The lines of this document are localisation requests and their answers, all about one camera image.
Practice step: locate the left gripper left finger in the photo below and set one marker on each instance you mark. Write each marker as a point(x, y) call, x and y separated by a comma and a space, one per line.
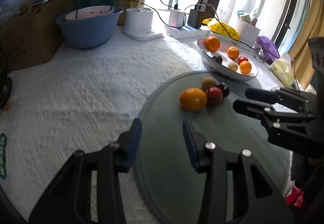
point(67, 199)

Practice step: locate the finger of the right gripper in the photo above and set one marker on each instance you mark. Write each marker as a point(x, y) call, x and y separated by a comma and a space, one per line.
point(286, 130)
point(300, 101)

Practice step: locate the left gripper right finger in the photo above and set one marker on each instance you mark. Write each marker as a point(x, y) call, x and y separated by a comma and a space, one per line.
point(237, 189)

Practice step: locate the dark cherry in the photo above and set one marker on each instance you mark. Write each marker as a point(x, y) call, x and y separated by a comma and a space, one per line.
point(218, 59)
point(224, 88)

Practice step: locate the small orange mandarin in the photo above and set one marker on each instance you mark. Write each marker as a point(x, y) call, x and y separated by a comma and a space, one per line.
point(233, 52)

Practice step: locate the red cherry tomato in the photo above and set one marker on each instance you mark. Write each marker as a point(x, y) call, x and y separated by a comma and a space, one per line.
point(214, 96)
point(242, 59)

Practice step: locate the brownish small fruit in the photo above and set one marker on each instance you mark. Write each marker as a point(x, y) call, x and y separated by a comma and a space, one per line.
point(207, 83)

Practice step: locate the large orange with stem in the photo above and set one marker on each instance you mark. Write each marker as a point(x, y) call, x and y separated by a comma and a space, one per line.
point(193, 99)

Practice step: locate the yellowish small fruit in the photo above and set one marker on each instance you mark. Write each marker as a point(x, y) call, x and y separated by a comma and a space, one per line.
point(232, 66)

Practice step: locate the yellow curtain right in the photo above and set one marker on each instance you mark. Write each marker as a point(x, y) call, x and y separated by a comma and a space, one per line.
point(300, 51)

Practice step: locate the tissue pack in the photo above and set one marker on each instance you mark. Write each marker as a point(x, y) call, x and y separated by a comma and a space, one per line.
point(282, 68)

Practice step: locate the purple cloth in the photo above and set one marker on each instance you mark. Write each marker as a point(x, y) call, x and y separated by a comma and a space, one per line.
point(268, 47)

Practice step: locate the white plate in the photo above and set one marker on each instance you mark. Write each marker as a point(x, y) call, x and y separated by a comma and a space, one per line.
point(207, 57)

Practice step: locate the white perforated basket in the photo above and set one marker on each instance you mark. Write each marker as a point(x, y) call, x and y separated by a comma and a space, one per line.
point(247, 32)

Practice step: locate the round grey-green mat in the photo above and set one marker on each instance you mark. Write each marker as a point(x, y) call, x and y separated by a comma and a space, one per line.
point(168, 184)

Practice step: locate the white textured tablecloth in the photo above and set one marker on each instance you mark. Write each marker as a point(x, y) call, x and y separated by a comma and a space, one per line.
point(81, 99)

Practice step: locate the white power strip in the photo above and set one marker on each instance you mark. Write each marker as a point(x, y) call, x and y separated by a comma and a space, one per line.
point(186, 32)

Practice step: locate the black charger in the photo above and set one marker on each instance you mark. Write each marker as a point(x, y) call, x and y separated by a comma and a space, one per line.
point(195, 19)

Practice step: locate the white charger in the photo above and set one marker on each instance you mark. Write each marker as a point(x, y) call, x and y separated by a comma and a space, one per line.
point(176, 18)

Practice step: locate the cardboard box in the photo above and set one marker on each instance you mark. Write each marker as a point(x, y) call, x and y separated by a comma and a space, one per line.
point(35, 37)

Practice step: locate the blue bowl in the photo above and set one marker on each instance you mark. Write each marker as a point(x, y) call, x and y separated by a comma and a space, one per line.
point(91, 32)

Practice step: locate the white desk lamp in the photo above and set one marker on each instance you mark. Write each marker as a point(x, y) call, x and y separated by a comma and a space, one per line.
point(138, 24)

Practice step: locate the pink inner bowl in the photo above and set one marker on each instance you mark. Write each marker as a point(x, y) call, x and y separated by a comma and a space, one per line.
point(89, 12)

